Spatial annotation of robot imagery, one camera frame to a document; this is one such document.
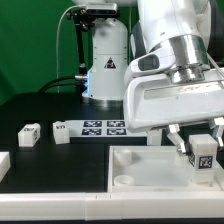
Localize grey cable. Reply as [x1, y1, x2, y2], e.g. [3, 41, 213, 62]
[55, 4, 78, 94]

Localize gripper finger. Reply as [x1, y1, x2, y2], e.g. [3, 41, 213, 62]
[166, 124, 187, 154]
[209, 117, 224, 148]

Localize white left fence rail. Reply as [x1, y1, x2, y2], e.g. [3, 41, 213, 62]
[0, 152, 11, 182]

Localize black cables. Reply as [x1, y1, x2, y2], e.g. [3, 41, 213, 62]
[37, 76, 88, 94]

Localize white sheet with markers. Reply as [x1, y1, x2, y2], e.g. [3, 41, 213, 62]
[65, 120, 146, 137]

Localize white fence rail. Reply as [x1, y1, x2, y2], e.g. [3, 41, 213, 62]
[0, 191, 224, 221]
[0, 152, 11, 182]

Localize white square table top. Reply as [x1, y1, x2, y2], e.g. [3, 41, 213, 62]
[107, 146, 224, 192]

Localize silver camera on stand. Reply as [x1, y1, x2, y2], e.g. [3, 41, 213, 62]
[86, 3, 118, 15]

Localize black camera stand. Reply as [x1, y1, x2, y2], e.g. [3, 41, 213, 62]
[66, 9, 94, 92]

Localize white front fence rail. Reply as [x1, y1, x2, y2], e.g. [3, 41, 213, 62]
[0, 191, 224, 221]

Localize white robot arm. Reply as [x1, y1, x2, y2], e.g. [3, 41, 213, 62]
[72, 0, 224, 151]

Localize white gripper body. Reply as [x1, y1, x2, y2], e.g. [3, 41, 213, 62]
[123, 54, 224, 133]

